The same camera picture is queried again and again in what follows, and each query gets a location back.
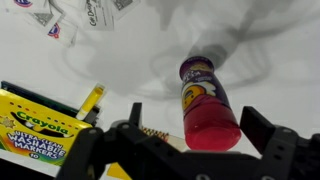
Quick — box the yellow sticky note pad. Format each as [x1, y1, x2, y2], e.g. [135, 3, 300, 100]
[106, 162, 133, 180]

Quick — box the yellow Crayola marker box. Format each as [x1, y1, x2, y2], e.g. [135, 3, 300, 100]
[0, 80, 102, 168]

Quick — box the yellow marker pen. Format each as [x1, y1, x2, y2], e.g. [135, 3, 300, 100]
[75, 83, 107, 121]

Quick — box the notepad with coloured page flags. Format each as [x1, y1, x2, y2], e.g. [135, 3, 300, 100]
[141, 126, 188, 153]

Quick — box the white sugar packet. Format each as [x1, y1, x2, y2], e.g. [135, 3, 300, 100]
[4, 0, 52, 15]
[23, 10, 65, 30]
[79, 0, 116, 32]
[42, 14, 80, 48]

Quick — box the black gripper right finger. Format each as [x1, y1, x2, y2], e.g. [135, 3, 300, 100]
[239, 105, 278, 156]

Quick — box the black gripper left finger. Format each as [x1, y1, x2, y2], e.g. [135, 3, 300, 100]
[128, 102, 143, 129]

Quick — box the purple bottle with red cap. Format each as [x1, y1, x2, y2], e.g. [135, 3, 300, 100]
[179, 55, 242, 152]

